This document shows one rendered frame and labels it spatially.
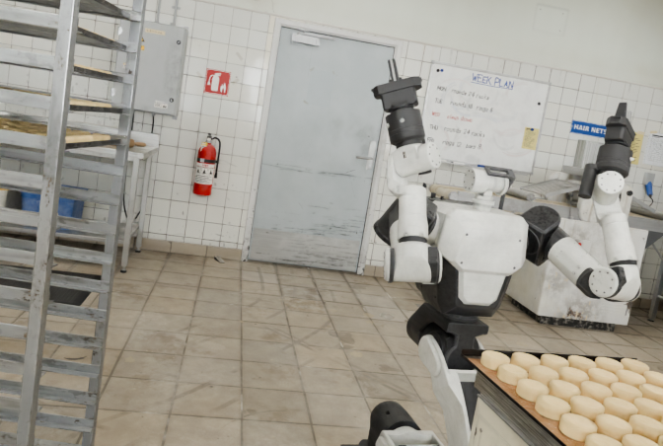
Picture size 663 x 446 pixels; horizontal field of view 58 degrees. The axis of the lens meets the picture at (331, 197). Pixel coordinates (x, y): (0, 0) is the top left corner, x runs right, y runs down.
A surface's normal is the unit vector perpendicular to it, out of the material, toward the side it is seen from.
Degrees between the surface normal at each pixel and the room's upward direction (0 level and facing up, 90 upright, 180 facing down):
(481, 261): 90
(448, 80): 90
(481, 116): 90
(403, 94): 83
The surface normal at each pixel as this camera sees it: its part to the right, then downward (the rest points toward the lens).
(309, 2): 0.15, 0.15
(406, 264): -0.06, 0.38
